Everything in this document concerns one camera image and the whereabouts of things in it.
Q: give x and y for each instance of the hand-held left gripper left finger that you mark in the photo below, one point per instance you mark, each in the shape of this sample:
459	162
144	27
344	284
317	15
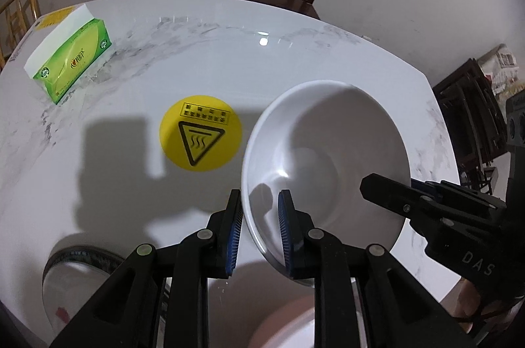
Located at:
233	235

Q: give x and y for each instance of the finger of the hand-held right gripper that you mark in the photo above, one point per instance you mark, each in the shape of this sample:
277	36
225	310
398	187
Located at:
430	186
389	194

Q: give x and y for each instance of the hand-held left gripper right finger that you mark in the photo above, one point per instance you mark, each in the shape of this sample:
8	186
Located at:
284	235

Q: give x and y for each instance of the plain white bowl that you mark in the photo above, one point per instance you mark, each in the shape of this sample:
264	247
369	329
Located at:
328	126

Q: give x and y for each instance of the blue floral plate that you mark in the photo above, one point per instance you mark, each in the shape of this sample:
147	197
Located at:
65	284

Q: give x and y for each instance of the person's right hand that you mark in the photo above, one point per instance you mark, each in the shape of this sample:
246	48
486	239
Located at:
469	305

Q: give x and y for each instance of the dark wooden furniture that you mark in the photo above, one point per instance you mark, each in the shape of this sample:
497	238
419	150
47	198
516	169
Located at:
467	118

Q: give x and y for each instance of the pink bowl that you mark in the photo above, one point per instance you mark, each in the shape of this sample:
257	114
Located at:
283	325

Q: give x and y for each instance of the yellow round warning sticker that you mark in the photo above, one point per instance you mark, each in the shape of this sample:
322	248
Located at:
201	132

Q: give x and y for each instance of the printed bag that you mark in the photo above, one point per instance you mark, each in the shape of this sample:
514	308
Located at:
500	65

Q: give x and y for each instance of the green tissue box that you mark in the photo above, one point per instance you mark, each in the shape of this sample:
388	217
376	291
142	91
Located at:
69	57

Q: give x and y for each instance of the yellow wooden chair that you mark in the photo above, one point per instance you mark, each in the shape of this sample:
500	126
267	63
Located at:
18	16

